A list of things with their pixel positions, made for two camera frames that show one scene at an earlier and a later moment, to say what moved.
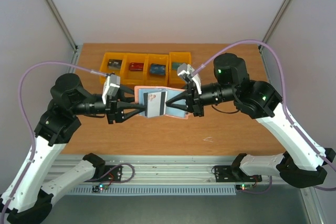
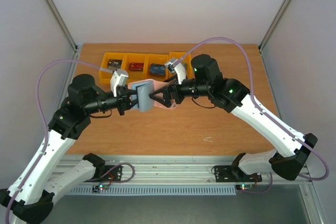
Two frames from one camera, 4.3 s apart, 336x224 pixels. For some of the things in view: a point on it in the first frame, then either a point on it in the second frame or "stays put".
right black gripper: x=195 y=101 to x=174 y=94
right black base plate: x=230 y=173 stays put
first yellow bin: x=104 y=68 stays put
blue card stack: x=157 y=68 stays put
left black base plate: x=112 y=173 stays put
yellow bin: x=177 y=57 to x=187 y=62
